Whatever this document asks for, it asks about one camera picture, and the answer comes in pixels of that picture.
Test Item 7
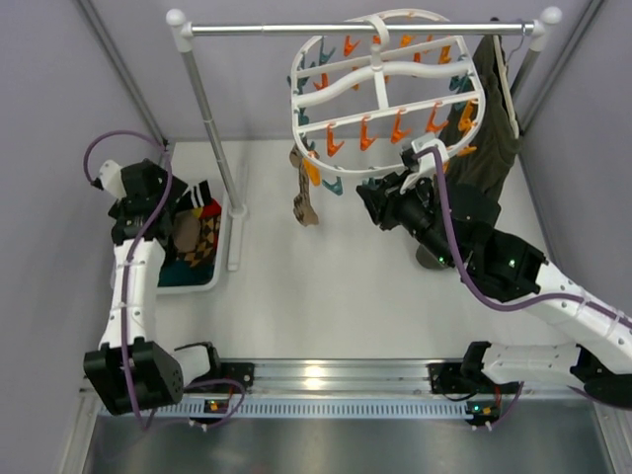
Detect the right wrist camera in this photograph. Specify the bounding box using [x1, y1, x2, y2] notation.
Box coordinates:
[400, 132, 449, 195]

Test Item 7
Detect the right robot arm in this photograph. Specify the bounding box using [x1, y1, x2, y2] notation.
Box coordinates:
[355, 172, 631, 410]

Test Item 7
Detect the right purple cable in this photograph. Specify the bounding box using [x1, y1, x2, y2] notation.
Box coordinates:
[412, 145, 632, 431]

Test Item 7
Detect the purple cable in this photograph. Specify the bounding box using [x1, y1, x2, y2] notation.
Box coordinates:
[82, 129, 247, 432]
[412, 145, 632, 431]

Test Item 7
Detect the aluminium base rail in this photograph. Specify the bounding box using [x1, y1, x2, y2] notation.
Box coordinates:
[81, 357, 618, 421]

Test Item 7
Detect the white laundry basket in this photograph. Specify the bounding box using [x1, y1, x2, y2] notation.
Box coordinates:
[158, 197, 227, 294]

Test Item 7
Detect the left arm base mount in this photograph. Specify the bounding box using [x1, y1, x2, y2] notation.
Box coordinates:
[221, 360, 255, 392]

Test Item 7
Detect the wooden clothes hanger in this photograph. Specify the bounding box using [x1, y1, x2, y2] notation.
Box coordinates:
[492, 36, 520, 139]

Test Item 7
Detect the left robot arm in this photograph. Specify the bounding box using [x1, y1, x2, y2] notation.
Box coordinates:
[83, 159, 221, 416]

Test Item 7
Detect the red sock in basket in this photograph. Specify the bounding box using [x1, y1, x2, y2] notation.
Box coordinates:
[199, 199, 222, 219]

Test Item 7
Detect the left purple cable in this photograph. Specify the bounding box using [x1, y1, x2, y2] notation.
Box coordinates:
[82, 129, 247, 432]

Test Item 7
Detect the black striped sock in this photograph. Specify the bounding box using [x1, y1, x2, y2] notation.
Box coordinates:
[176, 180, 213, 212]

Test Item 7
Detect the white clip hanger frame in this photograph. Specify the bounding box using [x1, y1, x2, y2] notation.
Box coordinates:
[287, 9, 486, 195]

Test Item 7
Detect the brown argyle sock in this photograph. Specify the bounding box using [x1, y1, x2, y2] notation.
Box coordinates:
[178, 216, 221, 267]
[289, 145, 319, 227]

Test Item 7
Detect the olive green garment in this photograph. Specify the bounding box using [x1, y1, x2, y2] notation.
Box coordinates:
[444, 36, 521, 217]

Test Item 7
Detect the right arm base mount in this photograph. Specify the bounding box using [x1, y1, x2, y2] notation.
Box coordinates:
[428, 362, 471, 396]

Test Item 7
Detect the white clothes rack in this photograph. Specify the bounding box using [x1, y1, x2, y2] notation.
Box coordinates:
[166, 7, 562, 272]

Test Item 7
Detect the dark teal sock in basket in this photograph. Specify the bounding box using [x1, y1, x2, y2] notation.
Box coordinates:
[158, 260, 214, 287]

